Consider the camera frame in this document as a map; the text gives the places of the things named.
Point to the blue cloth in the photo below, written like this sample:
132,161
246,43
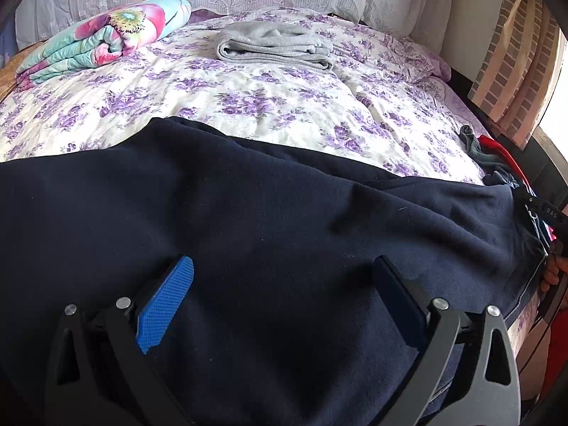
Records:
506,178

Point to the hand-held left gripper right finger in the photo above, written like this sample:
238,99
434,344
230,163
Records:
395,301

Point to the orange-brown bed mat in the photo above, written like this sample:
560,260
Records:
6,75

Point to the purple floral bedsheet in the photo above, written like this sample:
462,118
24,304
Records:
266,97

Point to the red cloth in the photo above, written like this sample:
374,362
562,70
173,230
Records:
497,146

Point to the folded grey blanket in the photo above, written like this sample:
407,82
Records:
270,42

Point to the pile of clothes at edge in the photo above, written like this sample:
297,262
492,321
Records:
548,159

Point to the person's right hand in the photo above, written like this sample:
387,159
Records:
552,273

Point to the person's red clothing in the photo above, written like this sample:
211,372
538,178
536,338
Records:
554,364

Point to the grey-green cloth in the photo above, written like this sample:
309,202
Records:
470,140

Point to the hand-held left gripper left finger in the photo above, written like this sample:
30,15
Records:
166,301

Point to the folded colourful floral quilt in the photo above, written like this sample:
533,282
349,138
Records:
111,31

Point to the dark navy pants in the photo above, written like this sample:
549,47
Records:
266,213

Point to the brick patterned curtain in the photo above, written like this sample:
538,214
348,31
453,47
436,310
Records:
510,62

